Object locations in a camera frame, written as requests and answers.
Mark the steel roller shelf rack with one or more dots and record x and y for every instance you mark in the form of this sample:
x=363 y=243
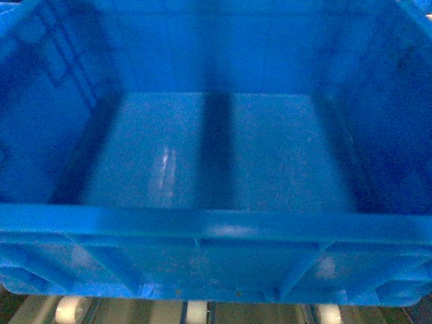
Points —
x=57 y=309

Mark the large blue plastic crate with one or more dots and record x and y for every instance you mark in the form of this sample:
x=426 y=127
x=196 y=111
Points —
x=228 y=151

